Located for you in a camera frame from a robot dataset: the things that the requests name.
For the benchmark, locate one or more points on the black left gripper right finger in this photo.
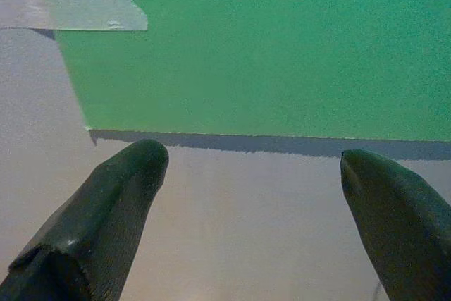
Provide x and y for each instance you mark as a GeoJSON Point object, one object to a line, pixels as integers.
{"type": "Point", "coordinates": [405, 227]}

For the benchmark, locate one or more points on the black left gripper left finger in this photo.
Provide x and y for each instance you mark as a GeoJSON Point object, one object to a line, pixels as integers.
{"type": "Point", "coordinates": [95, 216]}

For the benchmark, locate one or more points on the green wall board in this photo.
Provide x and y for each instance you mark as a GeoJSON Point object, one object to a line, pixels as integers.
{"type": "Point", "coordinates": [264, 50]}

